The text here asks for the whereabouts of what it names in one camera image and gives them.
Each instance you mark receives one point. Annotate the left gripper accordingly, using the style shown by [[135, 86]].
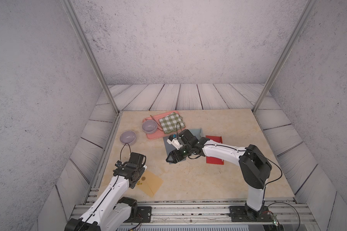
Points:
[[142, 169]]

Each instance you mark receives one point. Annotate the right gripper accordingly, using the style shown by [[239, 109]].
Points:
[[173, 157]]

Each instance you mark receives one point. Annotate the yellow envelope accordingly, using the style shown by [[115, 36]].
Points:
[[149, 183]]

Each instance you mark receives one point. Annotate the red envelope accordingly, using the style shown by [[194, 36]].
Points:
[[214, 160]]

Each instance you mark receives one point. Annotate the grey envelope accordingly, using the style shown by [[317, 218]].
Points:
[[169, 148]]

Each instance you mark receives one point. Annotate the light blue envelope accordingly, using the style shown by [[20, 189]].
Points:
[[198, 133]]

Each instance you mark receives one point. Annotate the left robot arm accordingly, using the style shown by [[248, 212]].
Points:
[[112, 209]]

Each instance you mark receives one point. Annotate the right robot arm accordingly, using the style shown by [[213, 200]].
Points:
[[254, 165]]

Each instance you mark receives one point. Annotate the pink tray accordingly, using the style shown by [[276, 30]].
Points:
[[160, 134]]

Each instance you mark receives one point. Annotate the wooden stick on tray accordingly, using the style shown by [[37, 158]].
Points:
[[155, 121]]

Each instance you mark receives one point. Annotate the lilac bowl on table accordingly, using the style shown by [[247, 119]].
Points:
[[128, 137]]

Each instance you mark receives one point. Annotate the green checkered cloth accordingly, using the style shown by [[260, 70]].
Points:
[[172, 123]]

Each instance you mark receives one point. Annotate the lilac bowl on tray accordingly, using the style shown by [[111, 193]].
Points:
[[149, 127]]

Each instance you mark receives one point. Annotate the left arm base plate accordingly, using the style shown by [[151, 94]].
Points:
[[140, 214]]

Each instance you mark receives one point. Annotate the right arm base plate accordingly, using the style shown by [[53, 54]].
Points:
[[246, 214]]

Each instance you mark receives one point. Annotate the aluminium front rail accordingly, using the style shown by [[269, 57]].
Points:
[[213, 215]]

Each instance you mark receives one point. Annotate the left aluminium frame post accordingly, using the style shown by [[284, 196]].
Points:
[[67, 5]]

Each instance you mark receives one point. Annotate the aluminium frame post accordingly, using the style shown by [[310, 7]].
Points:
[[67, 5], [305, 15]]

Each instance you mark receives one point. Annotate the right aluminium frame post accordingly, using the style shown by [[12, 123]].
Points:
[[305, 15]]

